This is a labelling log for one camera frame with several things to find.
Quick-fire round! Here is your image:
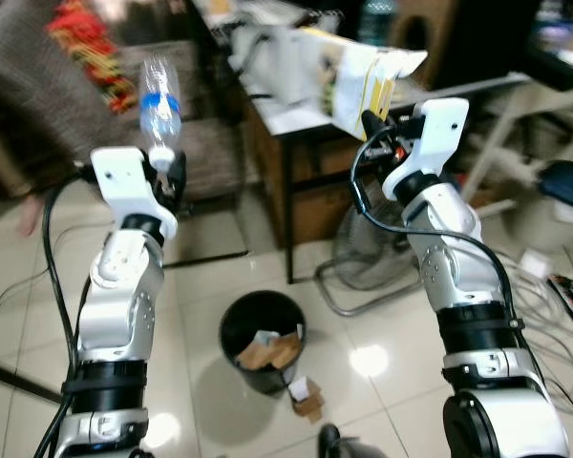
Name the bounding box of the yellow white snack packet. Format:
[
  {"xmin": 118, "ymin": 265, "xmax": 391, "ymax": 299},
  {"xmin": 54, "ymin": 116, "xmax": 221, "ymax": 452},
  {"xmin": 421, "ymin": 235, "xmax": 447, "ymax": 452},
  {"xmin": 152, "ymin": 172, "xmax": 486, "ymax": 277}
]
[{"xmin": 296, "ymin": 27, "xmax": 429, "ymax": 142}]

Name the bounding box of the clear plastic water bottle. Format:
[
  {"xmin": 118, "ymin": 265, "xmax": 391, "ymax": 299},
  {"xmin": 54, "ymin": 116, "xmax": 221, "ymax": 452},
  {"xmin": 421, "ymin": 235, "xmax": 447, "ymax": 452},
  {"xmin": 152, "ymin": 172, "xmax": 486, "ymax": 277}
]
[{"xmin": 137, "ymin": 55, "xmax": 184, "ymax": 175}]

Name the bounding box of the black rubbish bin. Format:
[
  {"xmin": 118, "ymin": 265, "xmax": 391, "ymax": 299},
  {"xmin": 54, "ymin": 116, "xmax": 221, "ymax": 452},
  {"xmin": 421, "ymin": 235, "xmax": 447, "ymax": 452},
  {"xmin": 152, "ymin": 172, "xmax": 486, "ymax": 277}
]
[{"xmin": 218, "ymin": 289, "xmax": 308, "ymax": 397}]

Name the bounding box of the white bin dark blue lid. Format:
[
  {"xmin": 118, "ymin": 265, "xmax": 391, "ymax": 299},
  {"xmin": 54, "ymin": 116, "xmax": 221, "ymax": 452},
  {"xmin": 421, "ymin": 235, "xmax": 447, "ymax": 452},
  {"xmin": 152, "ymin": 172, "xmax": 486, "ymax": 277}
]
[{"xmin": 511, "ymin": 160, "xmax": 573, "ymax": 249}]

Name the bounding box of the brown cardboard trash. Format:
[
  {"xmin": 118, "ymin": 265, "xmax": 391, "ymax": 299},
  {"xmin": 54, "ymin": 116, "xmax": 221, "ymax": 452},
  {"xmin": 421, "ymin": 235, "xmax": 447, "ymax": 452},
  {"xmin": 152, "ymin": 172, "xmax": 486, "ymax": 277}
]
[{"xmin": 237, "ymin": 329, "xmax": 305, "ymax": 373}]

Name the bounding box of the dark brown desk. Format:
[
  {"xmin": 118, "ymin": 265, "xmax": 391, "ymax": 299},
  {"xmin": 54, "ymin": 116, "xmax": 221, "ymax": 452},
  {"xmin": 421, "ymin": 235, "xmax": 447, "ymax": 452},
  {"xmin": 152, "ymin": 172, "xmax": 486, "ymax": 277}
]
[{"xmin": 239, "ymin": 72, "xmax": 507, "ymax": 282}]

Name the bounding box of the brown wooden box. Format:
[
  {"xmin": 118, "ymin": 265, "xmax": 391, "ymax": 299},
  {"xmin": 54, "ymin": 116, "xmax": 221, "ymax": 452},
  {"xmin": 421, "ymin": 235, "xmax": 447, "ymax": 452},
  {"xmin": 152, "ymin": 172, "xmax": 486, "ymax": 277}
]
[{"xmin": 387, "ymin": 0, "xmax": 464, "ymax": 87}]

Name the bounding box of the white plastic bag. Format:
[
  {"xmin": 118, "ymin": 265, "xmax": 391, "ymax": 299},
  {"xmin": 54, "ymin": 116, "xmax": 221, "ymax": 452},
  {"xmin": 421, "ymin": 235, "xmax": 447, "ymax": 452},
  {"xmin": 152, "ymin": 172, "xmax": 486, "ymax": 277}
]
[{"xmin": 231, "ymin": 24, "xmax": 311, "ymax": 106}]

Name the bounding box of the person's bare foot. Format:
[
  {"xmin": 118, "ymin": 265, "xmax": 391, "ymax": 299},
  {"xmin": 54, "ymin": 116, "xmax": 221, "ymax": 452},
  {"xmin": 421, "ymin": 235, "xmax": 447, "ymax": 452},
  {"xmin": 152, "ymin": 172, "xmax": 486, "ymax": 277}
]
[{"xmin": 19, "ymin": 186, "xmax": 53, "ymax": 239}]

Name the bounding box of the red yellow patterned bag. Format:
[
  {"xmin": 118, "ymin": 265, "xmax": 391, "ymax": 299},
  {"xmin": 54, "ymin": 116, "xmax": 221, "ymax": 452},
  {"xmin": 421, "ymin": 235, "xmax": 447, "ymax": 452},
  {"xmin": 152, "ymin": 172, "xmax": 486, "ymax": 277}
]
[{"xmin": 43, "ymin": 0, "xmax": 139, "ymax": 115}]

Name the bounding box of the grey fabric chair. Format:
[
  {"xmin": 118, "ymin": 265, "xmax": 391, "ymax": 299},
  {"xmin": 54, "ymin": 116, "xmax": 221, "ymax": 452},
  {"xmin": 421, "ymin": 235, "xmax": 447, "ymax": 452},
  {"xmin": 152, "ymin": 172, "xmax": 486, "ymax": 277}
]
[{"xmin": 0, "ymin": 0, "xmax": 249, "ymax": 268}]

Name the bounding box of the white power adapter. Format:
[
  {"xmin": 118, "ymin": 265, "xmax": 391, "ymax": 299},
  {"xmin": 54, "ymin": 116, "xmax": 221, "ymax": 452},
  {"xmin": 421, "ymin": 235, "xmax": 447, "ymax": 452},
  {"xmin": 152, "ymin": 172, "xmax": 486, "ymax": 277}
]
[{"xmin": 520, "ymin": 250, "xmax": 550, "ymax": 278}]

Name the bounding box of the black power strip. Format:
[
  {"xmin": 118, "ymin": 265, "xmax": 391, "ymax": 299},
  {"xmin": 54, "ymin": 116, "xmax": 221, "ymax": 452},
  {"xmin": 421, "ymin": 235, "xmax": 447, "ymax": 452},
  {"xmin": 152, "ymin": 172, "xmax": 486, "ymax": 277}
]
[{"xmin": 549, "ymin": 275, "xmax": 573, "ymax": 330}]

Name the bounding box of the small white brown carton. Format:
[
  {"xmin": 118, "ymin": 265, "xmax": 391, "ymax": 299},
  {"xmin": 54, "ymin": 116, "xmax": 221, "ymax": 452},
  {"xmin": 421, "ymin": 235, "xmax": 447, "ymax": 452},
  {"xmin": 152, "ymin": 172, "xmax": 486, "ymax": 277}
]
[{"xmin": 288, "ymin": 375, "xmax": 326, "ymax": 424}]

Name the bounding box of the black metal rod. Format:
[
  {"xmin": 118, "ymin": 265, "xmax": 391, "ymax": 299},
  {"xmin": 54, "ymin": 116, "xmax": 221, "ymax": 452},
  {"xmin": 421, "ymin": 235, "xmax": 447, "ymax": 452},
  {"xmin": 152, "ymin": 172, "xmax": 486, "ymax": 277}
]
[{"xmin": 0, "ymin": 355, "xmax": 63, "ymax": 402}]

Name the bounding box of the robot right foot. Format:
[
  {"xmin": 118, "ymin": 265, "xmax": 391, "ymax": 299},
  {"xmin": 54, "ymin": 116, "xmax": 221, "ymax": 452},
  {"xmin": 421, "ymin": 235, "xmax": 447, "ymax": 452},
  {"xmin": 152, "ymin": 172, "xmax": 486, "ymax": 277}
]
[{"xmin": 317, "ymin": 425, "xmax": 383, "ymax": 458}]

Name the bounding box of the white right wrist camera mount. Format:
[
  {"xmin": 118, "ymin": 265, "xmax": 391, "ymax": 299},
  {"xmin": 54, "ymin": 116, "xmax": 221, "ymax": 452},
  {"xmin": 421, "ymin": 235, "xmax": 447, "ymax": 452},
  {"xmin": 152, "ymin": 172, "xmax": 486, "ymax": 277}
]
[{"xmin": 380, "ymin": 98, "xmax": 471, "ymax": 197}]

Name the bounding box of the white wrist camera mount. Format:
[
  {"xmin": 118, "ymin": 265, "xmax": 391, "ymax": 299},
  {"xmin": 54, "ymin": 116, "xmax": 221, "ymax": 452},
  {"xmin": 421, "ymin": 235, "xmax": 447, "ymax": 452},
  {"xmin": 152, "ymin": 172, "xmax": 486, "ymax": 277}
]
[
  {"xmin": 380, "ymin": 98, "xmax": 471, "ymax": 197},
  {"xmin": 89, "ymin": 146, "xmax": 180, "ymax": 239}
]

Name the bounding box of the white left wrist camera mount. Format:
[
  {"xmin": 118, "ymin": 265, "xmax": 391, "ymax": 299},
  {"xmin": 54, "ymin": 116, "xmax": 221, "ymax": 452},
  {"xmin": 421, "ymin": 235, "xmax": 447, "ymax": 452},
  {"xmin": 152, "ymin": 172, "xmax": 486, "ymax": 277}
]
[{"xmin": 89, "ymin": 146, "xmax": 180, "ymax": 239}]

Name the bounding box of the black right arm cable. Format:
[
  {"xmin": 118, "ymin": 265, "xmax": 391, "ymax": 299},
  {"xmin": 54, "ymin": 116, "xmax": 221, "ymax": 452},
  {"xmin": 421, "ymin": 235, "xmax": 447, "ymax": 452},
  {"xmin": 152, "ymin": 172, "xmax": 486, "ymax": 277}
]
[{"xmin": 351, "ymin": 129, "xmax": 526, "ymax": 354}]

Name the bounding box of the white metal frame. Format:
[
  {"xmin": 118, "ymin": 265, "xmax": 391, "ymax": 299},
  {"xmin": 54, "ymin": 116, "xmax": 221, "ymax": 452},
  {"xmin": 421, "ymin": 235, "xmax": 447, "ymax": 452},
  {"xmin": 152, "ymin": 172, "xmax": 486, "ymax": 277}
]
[{"xmin": 458, "ymin": 72, "xmax": 573, "ymax": 201}]

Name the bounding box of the wire cage floor fan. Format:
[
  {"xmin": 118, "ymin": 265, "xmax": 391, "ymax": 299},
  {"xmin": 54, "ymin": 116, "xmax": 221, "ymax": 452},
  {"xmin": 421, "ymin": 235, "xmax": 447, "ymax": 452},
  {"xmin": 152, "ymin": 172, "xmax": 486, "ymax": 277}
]
[{"xmin": 315, "ymin": 205, "xmax": 421, "ymax": 316}]

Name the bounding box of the grey floor cable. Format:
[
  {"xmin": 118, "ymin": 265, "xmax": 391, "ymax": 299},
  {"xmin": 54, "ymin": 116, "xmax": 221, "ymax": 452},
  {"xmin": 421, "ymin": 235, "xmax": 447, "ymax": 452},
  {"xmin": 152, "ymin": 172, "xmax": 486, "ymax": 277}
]
[{"xmin": 497, "ymin": 239, "xmax": 573, "ymax": 392}]

